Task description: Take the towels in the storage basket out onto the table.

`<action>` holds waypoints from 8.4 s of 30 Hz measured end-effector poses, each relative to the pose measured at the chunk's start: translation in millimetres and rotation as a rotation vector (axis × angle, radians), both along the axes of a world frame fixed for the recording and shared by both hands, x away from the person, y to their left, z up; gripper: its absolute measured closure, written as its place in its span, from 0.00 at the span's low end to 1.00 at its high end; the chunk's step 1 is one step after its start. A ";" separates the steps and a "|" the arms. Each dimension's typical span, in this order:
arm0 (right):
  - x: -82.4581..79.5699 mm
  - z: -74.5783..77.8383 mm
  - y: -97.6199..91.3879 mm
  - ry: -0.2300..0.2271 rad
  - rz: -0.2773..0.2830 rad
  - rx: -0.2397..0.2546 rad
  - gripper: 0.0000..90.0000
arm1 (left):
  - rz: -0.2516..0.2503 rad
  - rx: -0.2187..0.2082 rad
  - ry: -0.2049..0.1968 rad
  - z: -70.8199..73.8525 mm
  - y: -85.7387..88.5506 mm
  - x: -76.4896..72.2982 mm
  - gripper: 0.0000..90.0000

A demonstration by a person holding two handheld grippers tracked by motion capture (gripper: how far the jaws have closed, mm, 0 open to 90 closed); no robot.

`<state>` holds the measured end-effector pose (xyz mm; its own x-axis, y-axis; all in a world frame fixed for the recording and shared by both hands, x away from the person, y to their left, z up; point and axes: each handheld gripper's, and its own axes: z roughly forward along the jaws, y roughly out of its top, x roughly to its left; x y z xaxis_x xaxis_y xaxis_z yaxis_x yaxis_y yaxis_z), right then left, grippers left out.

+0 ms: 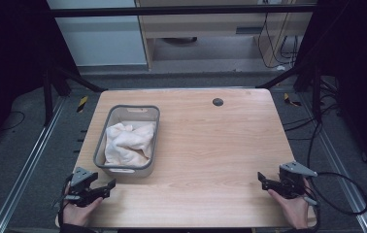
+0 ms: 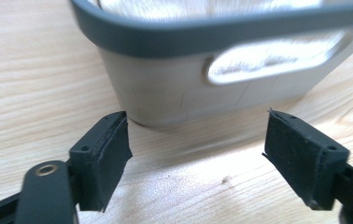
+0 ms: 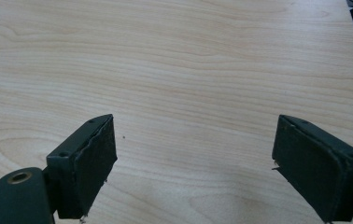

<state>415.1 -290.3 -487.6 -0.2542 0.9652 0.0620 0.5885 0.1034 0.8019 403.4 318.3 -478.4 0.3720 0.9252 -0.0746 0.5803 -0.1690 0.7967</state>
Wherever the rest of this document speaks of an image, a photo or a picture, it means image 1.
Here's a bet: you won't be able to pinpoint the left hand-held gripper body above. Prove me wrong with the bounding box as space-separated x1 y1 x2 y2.
64 166 99 208

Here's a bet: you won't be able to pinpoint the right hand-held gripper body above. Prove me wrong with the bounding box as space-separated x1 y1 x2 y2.
278 161 318 200

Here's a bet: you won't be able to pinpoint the person's right hand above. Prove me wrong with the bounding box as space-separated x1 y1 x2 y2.
267 177 313 230

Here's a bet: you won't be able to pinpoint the person's left hand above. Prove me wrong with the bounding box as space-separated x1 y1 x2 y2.
62 184 104 227

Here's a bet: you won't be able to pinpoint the grey plastic basket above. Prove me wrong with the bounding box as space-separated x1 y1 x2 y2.
92 104 161 179

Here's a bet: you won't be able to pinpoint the pale pink crumpled cloth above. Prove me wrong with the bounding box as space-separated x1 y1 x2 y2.
103 121 157 168

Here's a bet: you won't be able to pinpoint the yellow black tape marker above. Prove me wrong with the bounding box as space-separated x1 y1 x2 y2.
283 92 303 108
76 95 89 115

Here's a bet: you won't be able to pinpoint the black metal stand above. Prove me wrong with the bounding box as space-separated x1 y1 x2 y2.
41 61 109 128
254 61 323 123

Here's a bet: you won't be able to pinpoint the black curtain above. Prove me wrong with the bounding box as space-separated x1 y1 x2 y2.
0 0 81 159
292 0 367 181

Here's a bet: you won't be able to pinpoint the white cabinet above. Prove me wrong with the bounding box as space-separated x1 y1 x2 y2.
46 0 149 68

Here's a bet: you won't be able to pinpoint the light wooden desk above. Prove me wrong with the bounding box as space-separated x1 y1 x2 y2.
134 0 317 71

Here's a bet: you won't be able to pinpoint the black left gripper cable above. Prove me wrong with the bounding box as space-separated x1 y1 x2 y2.
52 174 75 227

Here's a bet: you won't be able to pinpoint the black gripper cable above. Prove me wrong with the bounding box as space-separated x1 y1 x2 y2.
303 119 367 233
52 174 75 227

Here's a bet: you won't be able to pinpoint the aluminium floor rail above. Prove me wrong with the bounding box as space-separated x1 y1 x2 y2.
299 92 367 233
0 96 67 233

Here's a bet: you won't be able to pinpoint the black floor cables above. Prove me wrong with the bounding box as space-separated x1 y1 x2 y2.
282 77 345 142

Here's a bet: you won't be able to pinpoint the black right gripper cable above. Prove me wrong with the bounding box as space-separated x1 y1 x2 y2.
303 119 367 233

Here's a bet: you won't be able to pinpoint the thin black floor cable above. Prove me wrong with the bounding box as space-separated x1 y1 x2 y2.
0 110 26 134

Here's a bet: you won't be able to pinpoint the black hanging cables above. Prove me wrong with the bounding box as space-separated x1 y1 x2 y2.
256 13 300 70

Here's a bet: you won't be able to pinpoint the black horizontal frame bar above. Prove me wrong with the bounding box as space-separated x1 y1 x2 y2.
47 4 317 18

